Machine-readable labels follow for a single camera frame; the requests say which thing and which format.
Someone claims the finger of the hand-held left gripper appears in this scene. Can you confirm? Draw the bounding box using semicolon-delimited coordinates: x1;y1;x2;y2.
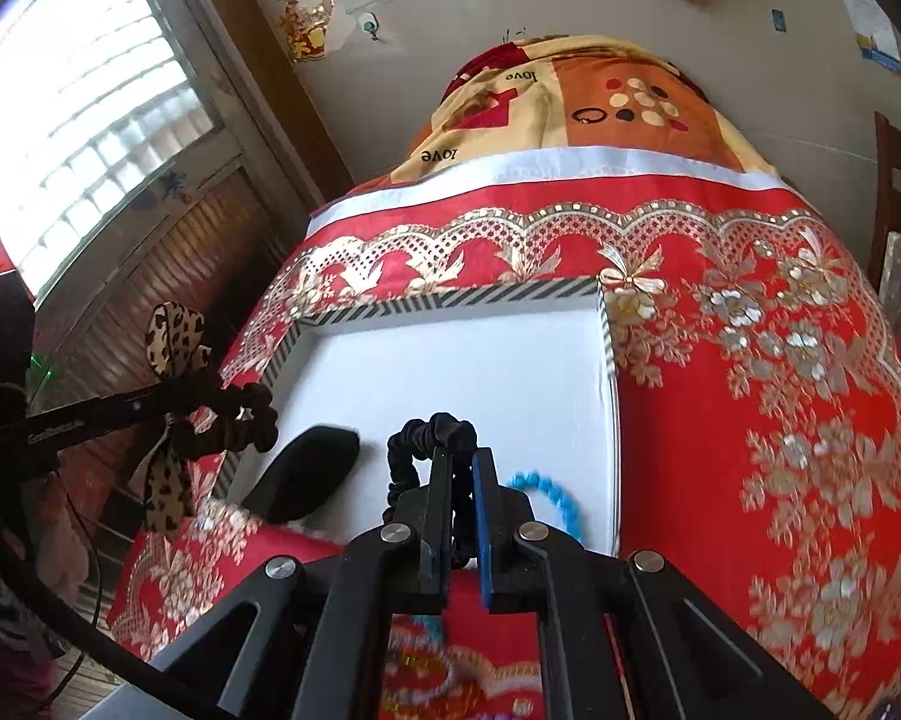
0;386;189;470

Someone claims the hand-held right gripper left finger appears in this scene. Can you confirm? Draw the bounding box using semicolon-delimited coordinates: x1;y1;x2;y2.
146;446;459;720

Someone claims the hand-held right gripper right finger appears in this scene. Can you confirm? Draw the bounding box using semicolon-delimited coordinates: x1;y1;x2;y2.
471;447;836;720

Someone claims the black scrunchie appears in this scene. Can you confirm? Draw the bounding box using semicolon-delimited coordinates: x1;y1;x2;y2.
382;412;482;571

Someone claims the leopard bow brown scrunchie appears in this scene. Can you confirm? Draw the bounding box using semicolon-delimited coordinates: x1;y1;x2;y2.
142;302;281;533

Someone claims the white box with striped rim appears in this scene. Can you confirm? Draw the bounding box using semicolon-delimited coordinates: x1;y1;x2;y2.
214;277;624;560

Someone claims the black oval object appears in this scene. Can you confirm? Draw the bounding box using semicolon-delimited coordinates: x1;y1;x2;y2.
239;425;362;524

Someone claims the person's pink clothing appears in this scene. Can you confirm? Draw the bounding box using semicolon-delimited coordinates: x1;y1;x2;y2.
0;465;99;702

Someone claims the red gold floral bedspread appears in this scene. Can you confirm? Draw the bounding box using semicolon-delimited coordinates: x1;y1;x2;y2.
106;172;901;720

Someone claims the white bed sheet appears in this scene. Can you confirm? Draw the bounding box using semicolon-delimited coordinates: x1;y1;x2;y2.
305;146;791;239

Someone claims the orange printed blanket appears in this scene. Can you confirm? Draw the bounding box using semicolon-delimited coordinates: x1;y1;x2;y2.
391;34;767;188

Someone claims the wooden chair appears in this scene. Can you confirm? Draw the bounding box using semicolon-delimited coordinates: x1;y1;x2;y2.
870;111;901;301

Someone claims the blue bead bracelet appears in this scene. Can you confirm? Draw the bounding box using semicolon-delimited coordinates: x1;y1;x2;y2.
512;471;588;545

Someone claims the black cable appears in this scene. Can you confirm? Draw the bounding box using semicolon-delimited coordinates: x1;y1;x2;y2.
0;487;159;665

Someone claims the window with wooden frame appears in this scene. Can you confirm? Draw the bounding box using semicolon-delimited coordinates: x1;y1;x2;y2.
0;0;354;308

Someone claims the red gold wall sticker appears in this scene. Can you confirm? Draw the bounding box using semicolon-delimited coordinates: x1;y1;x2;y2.
280;0;347;65

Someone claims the white wall poster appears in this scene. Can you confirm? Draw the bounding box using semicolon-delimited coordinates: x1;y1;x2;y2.
825;0;901;76

